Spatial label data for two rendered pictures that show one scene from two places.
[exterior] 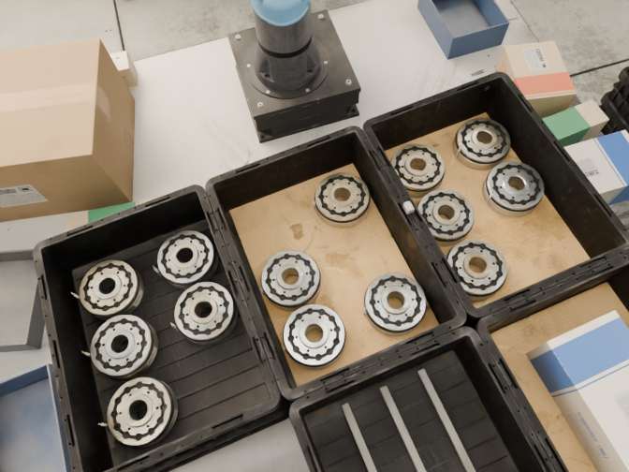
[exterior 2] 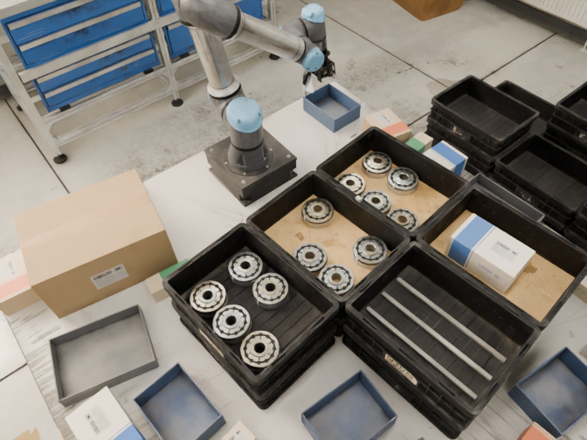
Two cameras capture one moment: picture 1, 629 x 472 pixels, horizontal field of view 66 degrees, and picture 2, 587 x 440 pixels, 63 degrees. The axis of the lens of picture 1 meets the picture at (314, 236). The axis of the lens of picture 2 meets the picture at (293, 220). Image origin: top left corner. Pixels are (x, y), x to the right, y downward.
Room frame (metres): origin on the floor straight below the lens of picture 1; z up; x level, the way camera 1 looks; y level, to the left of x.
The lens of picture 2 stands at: (-0.42, 0.43, 2.06)
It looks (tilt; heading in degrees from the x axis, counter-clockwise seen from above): 52 degrees down; 335
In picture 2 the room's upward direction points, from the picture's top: 3 degrees counter-clockwise
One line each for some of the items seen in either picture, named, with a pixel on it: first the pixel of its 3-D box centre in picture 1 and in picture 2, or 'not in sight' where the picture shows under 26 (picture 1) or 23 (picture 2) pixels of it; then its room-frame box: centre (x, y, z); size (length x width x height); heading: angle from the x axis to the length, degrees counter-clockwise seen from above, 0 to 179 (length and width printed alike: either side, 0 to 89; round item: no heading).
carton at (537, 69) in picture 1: (533, 81); (386, 130); (0.76, -0.55, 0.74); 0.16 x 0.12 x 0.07; 1
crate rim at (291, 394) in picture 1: (326, 248); (326, 231); (0.31, -0.02, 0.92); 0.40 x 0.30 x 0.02; 17
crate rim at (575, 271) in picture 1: (488, 184); (390, 178); (0.40, -0.30, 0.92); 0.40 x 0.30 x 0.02; 17
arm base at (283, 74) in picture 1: (285, 49); (247, 147); (0.82, 0.02, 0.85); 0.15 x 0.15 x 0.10
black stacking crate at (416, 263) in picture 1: (327, 259); (325, 241); (0.31, -0.02, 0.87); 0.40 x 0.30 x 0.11; 17
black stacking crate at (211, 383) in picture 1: (160, 328); (251, 304); (0.22, 0.27, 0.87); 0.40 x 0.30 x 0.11; 17
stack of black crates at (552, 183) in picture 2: not in sight; (538, 194); (0.42, -1.24, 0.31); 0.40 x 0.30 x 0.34; 12
